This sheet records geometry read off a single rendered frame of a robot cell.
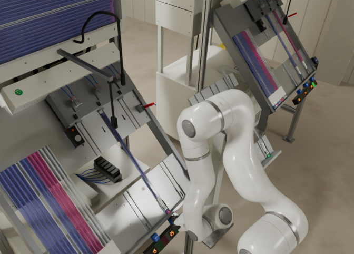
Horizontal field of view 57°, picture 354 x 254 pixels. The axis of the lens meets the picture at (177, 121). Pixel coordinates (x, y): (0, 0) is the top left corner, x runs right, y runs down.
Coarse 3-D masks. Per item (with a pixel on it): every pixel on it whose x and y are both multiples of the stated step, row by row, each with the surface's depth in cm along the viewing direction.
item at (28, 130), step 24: (0, 120) 113; (24, 120) 117; (48, 120) 122; (96, 120) 133; (120, 120) 139; (144, 120) 146; (0, 144) 111; (24, 144) 115; (48, 144) 120; (96, 144) 130; (0, 168) 109; (72, 168) 122
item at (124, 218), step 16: (176, 160) 149; (160, 176) 142; (176, 176) 147; (128, 192) 131; (144, 192) 136; (160, 192) 140; (176, 192) 144; (112, 208) 126; (128, 208) 130; (144, 208) 134; (160, 208) 138; (112, 224) 124; (128, 224) 128; (144, 224) 132; (128, 240) 126
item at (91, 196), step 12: (120, 0) 125; (120, 12) 128; (108, 24) 126; (48, 48) 110; (12, 60) 102; (96, 168) 169; (108, 168) 163; (72, 180) 158; (84, 180) 161; (96, 180) 160; (84, 192) 153; (96, 192) 153
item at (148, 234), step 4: (176, 204) 142; (180, 204) 141; (176, 208) 140; (172, 212) 138; (164, 216) 138; (168, 216) 136; (160, 220) 136; (164, 220) 135; (156, 224) 134; (160, 224) 133; (148, 228) 136; (156, 228) 132; (148, 232) 131; (152, 232) 130; (144, 236) 130; (148, 236) 129; (140, 240) 128; (144, 240) 127; (136, 244) 127; (140, 244) 126; (132, 248) 125; (136, 248) 125; (128, 252) 124; (132, 252) 123
